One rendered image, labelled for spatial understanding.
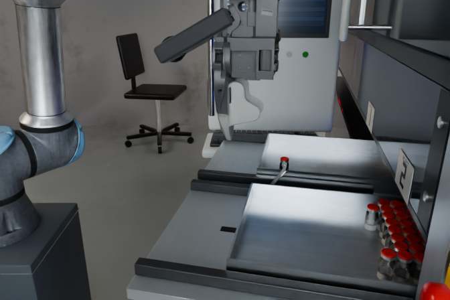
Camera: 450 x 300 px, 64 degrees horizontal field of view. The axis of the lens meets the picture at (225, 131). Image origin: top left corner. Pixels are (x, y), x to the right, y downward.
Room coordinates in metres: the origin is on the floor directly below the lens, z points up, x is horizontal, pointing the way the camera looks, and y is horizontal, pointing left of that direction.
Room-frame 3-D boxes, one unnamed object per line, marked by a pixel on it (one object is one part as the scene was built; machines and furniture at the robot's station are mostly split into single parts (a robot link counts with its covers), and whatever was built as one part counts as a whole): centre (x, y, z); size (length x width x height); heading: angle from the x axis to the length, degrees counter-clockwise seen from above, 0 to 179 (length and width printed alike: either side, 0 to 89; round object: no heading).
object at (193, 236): (0.72, -0.16, 0.87); 0.70 x 0.48 x 0.02; 168
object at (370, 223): (0.58, -0.27, 0.90); 0.02 x 0.02 x 0.05
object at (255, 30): (0.51, -0.03, 1.24); 0.09 x 0.08 x 0.12; 78
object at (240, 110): (0.49, -0.02, 1.13); 0.06 x 0.03 x 0.09; 78
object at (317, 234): (0.54, -0.20, 0.90); 0.34 x 0.26 x 0.04; 78
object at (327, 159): (0.87, -0.27, 0.90); 0.34 x 0.26 x 0.04; 78
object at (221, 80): (0.49, 0.00, 1.18); 0.05 x 0.02 x 0.09; 168
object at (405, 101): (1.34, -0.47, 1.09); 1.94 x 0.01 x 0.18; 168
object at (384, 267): (0.45, -0.24, 0.90); 0.02 x 0.02 x 0.05
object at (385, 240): (0.52, -0.28, 0.90); 0.18 x 0.02 x 0.05; 168
